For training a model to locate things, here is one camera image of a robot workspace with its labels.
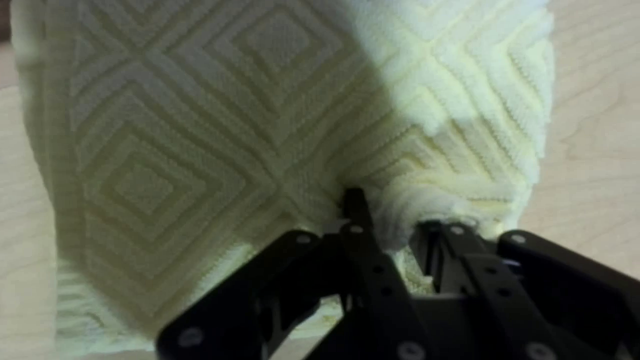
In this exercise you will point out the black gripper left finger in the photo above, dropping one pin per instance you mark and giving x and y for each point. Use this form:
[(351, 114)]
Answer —
[(357, 213)]

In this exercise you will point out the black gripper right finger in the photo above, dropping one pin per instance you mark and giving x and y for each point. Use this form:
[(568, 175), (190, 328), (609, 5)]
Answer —
[(453, 251)]

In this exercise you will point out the yellow textured cloth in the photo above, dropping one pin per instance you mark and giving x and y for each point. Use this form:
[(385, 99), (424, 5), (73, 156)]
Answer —
[(267, 100)]

